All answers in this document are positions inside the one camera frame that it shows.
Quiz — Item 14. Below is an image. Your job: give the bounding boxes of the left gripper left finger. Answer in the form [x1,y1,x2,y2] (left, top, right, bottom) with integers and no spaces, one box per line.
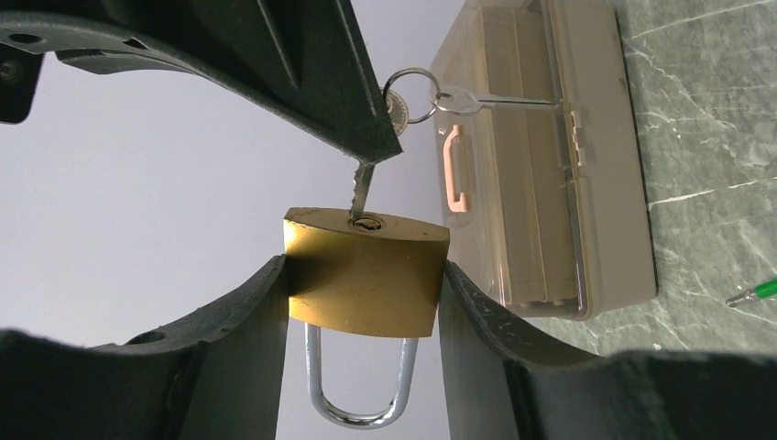
[1,256,289,439]

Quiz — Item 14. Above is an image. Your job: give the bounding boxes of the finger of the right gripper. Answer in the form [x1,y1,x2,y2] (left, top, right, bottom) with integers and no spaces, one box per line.
[1,0,401,164]

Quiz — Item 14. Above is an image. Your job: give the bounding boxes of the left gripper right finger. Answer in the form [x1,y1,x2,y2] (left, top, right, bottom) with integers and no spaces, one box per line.
[439,262,776,439]

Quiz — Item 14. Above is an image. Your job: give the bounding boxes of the silver key set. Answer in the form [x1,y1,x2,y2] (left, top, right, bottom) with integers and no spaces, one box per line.
[348,65,560,221]

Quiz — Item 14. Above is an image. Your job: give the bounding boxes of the brass padlock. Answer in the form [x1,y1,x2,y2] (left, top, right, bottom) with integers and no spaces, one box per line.
[283,207,450,430]

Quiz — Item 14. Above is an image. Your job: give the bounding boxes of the green cable lock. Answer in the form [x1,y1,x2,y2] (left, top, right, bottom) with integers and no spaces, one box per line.
[725,279,776,308]

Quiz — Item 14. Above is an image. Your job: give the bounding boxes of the brown translucent tool box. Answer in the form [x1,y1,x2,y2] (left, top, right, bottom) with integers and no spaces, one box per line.
[432,1,658,320]

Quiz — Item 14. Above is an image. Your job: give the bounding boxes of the pink tool box handle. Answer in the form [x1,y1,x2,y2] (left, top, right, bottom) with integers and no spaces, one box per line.
[442,124,469,213]

